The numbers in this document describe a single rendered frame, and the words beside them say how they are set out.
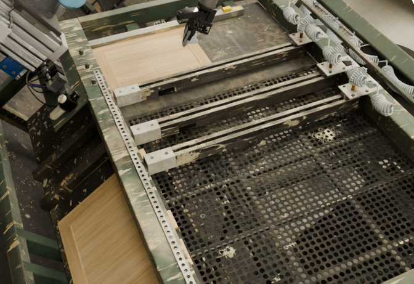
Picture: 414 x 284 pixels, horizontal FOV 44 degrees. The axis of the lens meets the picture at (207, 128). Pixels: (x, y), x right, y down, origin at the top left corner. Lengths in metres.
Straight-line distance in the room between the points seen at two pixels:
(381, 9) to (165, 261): 7.68
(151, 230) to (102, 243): 0.53
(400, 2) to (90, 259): 7.46
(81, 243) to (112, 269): 0.26
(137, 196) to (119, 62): 0.96
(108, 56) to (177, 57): 0.37
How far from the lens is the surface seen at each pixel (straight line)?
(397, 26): 8.79
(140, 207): 2.06
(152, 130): 2.32
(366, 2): 9.39
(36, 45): 2.23
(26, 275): 2.48
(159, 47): 2.90
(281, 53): 2.79
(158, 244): 1.96
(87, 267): 2.51
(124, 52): 2.89
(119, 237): 2.42
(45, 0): 2.15
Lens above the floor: 1.59
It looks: 10 degrees down
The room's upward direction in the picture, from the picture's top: 49 degrees clockwise
